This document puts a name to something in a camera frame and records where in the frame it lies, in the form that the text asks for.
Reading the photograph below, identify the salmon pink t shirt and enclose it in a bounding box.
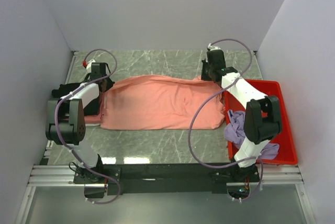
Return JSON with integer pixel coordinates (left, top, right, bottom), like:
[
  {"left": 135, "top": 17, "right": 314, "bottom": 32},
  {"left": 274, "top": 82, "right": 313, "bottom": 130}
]
[{"left": 100, "top": 75, "right": 225, "bottom": 130}]

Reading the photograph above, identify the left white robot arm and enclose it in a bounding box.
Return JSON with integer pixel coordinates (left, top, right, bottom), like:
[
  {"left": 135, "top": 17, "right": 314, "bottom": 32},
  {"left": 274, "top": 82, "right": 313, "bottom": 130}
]
[{"left": 46, "top": 61, "right": 114, "bottom": 183}]

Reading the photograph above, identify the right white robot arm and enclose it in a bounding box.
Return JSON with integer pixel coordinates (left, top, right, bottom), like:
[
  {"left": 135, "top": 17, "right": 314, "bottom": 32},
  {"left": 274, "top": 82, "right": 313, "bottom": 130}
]
[{"left": 201, "top": 47, "right": 282, "bottom": 182}]

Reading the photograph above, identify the folded black t shirt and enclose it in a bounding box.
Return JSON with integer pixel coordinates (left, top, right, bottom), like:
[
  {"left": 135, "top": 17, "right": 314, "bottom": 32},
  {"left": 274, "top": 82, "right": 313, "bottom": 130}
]
[{"left": 51, "top": 83, "right": 102, "bottom": 124}]

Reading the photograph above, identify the lavender t shirt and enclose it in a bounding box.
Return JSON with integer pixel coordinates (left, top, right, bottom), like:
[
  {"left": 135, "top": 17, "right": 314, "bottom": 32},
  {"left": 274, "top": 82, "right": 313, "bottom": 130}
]
[{"left": 225, "top": 109, "right": 280, "bottom": 160}]

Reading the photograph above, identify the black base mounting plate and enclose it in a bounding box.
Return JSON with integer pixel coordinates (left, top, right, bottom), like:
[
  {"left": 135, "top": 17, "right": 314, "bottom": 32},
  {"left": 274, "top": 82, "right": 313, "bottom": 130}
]
[{"left": 73, "top": 163, "right": 260, "bottom": 199}]

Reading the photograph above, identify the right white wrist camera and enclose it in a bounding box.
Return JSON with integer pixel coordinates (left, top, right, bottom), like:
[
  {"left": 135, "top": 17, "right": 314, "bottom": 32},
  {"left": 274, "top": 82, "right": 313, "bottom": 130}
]
[{"left": 207, "top": 43, "right": 220, "bottom": 51}]

